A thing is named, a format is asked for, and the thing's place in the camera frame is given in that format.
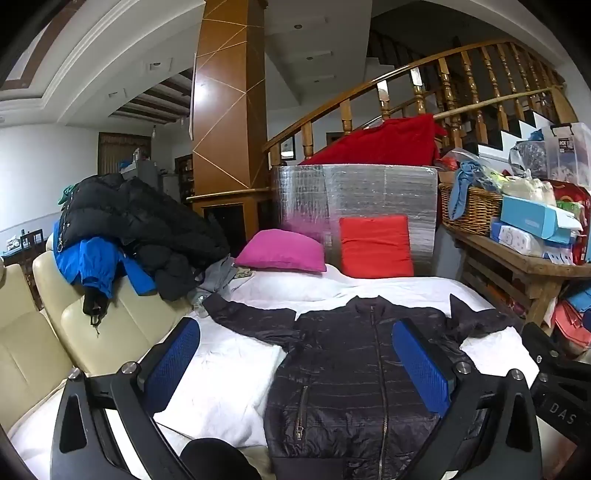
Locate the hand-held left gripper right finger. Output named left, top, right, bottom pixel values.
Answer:
left=392, top=318, right=543, bottom=480

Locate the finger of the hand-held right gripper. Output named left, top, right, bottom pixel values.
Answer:
left=521, top=322, right=591, bottom=376

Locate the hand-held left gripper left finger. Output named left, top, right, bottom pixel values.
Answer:
left=50, top=316, right=201, bottom=480

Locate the dark quilted zip jacket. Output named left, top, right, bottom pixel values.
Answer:
left=203, top=293, right=527, bottom=480

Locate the stack of salmon cloths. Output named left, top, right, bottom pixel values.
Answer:
left=554, top=300, right=591, bottom=356

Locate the white bed cover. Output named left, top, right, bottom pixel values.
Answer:
left=9, top=263, right=555, bottom=480

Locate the white and blue small box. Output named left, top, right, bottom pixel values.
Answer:
left=542, top=244, right=576, bottom=267

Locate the wooden side table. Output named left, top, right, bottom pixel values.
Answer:
left=441, top=222, right=591, bottom=337

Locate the grey garment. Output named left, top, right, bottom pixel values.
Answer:
left=191, top=256, right=254, bottom=319

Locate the person's dark clothing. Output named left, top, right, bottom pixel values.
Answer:
left=180, top=438, right=264, bottom=480

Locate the white patterned tissue pack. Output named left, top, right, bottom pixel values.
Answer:
left=490, top=219, right=546, bottom=257

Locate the red pillow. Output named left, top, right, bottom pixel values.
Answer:
left=339, top=215, right=415, bottom=279

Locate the blue jacket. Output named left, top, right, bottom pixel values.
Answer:
left=53, top=222, right=158, bottom=298

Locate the light blue cardboard box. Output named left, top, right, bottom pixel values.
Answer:
left=500, top=195, right=583, bottom=245

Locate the pile of dark coats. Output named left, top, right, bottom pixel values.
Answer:
left=60, top=173, right=230, bottom=301

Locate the cream leather sofa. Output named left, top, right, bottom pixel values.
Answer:
left=0, top=233, right=195, bottom=435

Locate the red gift bag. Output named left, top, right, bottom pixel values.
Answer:
left=549, top=180, right=591, bottom=265

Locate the pink pillow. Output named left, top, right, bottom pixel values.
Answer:
left=235, top=229, right=328, bottom=274

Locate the wicker basket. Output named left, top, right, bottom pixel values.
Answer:
left=438, top=182, right=504, bottom=237

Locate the cream plastic bag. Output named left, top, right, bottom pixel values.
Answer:
left=501, top=178, right=557, bottom=207

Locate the blue cloth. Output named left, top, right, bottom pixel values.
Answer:
left=448, top=161, right=485, bottom=220

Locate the silver foil insulation mat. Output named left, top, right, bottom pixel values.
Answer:
left=270, top=164, right=439, bottom=278

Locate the grey refrigerator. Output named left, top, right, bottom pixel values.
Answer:
left=122, top=159, right=181, bottom=202

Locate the clear bag with dark contents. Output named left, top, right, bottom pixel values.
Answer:
left=509, top=138, right=548, bottom=178

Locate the clear plastic storage box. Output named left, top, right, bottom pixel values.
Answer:
left=540, top=122, right=591, bottom=188

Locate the brown wooden door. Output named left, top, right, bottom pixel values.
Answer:
left=98, top=132, right=152, bottom=176

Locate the red blanket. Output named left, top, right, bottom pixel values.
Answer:
left=299, top=114, right=448, bottom=167

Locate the wooden pillar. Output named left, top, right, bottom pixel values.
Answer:
left=187, top=0, right=271, bottom=259

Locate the wooden stair railing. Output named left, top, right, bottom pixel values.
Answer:
left=263, top=41, right=578, bottom=167

